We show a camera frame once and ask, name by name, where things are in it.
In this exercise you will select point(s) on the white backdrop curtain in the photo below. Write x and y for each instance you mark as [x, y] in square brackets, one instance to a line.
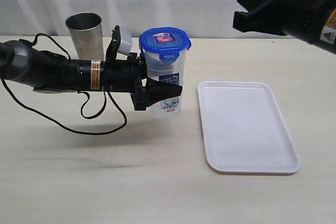
[199, 18]

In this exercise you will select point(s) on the stainless steel cup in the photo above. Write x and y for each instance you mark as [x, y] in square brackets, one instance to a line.
[86, 33]

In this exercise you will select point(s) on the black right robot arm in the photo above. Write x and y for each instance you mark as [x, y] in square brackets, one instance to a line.
[311, 21]

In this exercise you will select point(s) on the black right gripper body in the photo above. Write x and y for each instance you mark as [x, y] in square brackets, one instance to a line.
[312, 21]

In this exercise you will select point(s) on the clear plastic container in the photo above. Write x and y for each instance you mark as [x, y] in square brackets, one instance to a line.
[168, 69]

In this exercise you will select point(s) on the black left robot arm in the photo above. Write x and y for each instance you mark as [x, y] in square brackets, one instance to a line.
[46, 71]

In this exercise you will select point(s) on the blue plastic lid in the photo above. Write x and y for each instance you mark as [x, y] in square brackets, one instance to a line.
[167, 42]

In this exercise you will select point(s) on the white rectangular tray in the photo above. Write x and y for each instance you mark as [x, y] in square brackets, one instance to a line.
[243, 129]

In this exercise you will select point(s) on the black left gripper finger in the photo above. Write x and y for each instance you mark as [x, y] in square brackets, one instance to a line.
[158, 91]

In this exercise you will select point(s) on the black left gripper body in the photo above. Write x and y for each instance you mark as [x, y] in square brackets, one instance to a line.
[128, 76]

